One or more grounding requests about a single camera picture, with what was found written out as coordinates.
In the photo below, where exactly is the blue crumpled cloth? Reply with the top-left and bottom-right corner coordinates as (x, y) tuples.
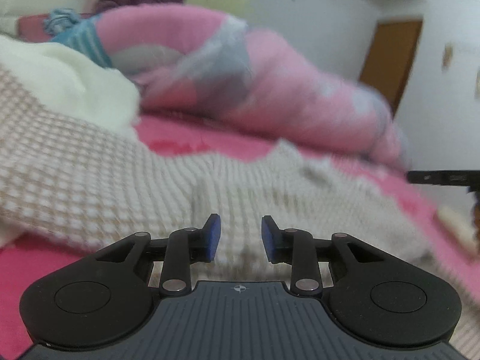
(43, 8), (83, 36)

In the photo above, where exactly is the cream knit cardigan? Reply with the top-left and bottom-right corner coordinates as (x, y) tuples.
(145, 140), (480, 360)

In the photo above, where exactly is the pink floral duvet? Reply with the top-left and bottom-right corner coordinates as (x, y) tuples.
(94, 4), (409, 170)

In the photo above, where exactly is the pink flowered bed sheet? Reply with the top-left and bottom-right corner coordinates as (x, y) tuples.
(1, 116), (479, 359)

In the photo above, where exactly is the white fleece blanket pile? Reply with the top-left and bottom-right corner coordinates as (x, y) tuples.
(1, 35), (140, 141)

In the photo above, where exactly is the brown wooden door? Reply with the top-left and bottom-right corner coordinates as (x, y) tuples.
(359, 19), (423, 115)

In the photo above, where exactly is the red pillow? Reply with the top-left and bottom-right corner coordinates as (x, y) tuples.
(17, 13), (92, 43)

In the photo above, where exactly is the beige white checked coat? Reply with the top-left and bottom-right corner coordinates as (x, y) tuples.
(0, 63), (196, 252)

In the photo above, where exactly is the teal striped cloth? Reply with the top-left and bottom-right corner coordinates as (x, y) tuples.
(49, 15), (113, 68)

